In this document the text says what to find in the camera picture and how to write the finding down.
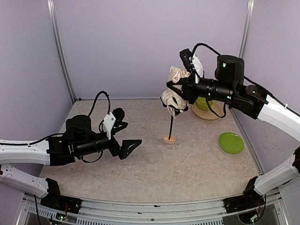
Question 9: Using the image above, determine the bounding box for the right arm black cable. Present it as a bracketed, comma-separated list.
[191, 43, 222, 61]

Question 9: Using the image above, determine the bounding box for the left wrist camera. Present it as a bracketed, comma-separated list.
[102, 112, 116, 140]

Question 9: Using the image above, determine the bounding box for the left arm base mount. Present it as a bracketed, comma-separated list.
[40, 196, 82, 214]

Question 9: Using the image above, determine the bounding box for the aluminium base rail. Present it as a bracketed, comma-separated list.
[16, 185, 289, 225]

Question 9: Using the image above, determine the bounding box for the beige folding umbrella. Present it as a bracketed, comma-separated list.
[160, 66, 191, 144]

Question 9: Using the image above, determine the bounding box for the corner aluminium post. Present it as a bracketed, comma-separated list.
[239, 0, 255, 58]
[47, 0, 76, 104]

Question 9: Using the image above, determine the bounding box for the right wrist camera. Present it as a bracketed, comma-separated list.
[180, 49, 204, 79]

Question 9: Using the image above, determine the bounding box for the green flat plate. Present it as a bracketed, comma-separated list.
[218, 132, 244, 154]

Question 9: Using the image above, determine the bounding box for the left corner aluminium post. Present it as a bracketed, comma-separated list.
[47, 0, 76, 104]

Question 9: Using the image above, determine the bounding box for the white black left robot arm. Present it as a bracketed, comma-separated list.
[0, 108, 142, 199]

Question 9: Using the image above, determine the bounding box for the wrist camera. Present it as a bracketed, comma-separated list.
[180, 49, 204, 79]
[102, 112, 116, 140]

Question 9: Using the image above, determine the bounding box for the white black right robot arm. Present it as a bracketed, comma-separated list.
[160, 49, 300, 143]

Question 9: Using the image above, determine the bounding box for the beige round plate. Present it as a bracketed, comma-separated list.
[193, 102, 224, 120]

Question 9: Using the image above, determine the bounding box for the green plastic bowl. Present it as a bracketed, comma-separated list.
[195, 97, 213, 111]

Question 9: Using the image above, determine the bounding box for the right corner aluminium post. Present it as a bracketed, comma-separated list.
[239, 0, 255, 58]

